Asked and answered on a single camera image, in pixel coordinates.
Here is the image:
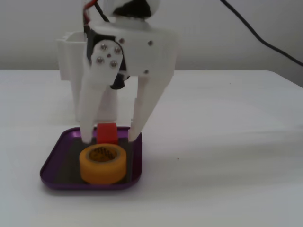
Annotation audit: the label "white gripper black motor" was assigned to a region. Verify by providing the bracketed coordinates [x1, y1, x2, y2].
[79, 22, 178, 144]

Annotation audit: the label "yellow tape roll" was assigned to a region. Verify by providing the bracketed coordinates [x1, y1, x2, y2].
[79, 144, 127, 185]

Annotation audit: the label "white plastic box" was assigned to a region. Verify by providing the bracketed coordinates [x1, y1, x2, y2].
[56, 32, 119, 124]

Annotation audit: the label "red ribbed block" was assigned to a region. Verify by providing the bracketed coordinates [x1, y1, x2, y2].
[96, 122, 118, 145]

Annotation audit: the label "purple metal tray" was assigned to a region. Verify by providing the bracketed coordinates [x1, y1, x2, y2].
[39, 126, 143, 192]

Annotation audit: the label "red and black motor wires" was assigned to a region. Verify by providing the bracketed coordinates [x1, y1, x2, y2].
[81, 0, 111, 31]

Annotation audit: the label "thick black cable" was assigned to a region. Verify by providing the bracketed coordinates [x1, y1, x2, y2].
[219, 0, 303, 67]

